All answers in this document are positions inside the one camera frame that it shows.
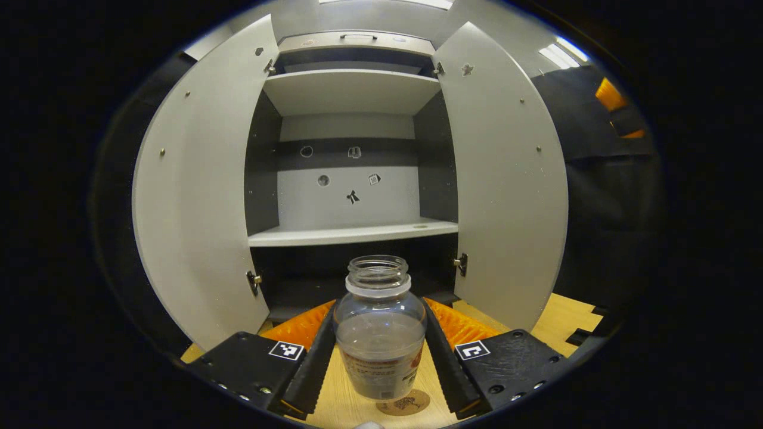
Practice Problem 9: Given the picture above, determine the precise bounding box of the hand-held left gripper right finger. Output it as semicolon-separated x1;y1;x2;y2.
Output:
422;297;576;418

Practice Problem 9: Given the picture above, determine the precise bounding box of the large ceiling light panel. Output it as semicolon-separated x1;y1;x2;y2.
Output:
319;0;454;10

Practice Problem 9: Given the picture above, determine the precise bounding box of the grey cabinet door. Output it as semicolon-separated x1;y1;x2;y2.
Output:
131;14;281;352
433;21;570;333

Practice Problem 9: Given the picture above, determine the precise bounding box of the black stand foot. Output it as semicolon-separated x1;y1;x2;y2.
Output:
565;304;618;347

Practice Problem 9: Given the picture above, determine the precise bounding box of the black backdrop cloth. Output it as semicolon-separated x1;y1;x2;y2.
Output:
89;54;663;358

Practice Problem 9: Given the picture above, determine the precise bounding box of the small ceiling light panel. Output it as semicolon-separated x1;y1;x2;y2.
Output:
538;36;591;69

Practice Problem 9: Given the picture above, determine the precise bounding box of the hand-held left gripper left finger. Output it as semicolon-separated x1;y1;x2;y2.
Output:
185;299;337;418

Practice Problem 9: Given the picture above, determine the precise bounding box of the round brown coaster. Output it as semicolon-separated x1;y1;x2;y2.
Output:
376;389;431;416

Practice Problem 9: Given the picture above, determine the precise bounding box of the grey cabinet drawer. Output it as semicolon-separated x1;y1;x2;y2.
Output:
277;31;437;58

